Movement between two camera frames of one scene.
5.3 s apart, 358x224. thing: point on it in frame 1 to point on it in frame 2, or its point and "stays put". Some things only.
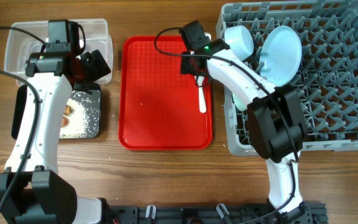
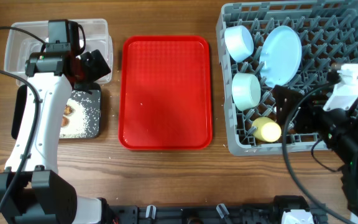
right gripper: [185, 67] to [309, 112]
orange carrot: [64, 121] stays put
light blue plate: [280, 56] stays put
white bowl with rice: [239, 40] stays put
